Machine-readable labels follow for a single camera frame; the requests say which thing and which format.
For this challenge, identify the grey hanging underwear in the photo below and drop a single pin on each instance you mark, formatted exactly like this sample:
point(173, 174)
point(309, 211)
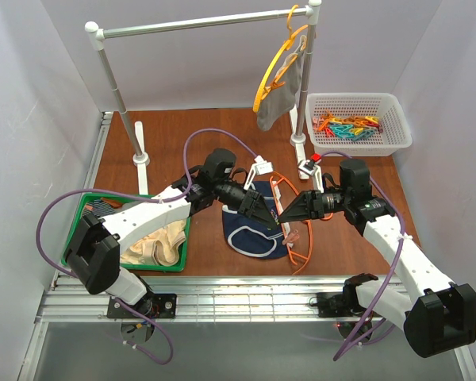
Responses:
point(280, 96)

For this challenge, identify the orange plastic hanger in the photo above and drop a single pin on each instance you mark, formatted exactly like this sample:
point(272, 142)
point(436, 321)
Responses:
point(298, 261)

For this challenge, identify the white clothes rack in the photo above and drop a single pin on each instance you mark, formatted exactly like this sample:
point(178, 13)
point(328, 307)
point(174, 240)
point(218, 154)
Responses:
point(298, 20)

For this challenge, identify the beige underwear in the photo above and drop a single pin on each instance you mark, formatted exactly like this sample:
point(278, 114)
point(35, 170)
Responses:
point(157, 248)

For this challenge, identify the green plastic tray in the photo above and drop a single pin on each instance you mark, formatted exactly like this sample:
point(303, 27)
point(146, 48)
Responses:
point(121, 204)

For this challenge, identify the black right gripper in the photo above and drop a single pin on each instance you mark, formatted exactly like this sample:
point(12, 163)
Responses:
point(309, 203)

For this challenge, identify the white plastic basket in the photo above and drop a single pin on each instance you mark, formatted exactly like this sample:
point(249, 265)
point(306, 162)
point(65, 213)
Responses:
point(380, 122)

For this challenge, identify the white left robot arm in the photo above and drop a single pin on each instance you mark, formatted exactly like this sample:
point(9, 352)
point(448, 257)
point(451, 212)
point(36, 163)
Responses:
point(94, 250)

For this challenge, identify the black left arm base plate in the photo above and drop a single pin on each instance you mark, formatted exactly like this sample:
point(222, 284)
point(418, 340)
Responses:
point(158, 305)

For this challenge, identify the teal clothespin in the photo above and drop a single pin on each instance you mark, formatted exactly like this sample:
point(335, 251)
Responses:
point(343, 131)

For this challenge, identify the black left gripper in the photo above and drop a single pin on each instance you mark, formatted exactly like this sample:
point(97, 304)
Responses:
point(248, 200)

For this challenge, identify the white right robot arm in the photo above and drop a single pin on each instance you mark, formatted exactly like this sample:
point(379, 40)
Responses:
point(434, 313)

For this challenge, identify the striped blue underwear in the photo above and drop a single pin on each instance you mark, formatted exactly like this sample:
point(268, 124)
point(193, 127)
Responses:
point(98, 208)

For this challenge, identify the navy blue underwear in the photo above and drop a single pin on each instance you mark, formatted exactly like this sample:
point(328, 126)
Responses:
point(251, 238)

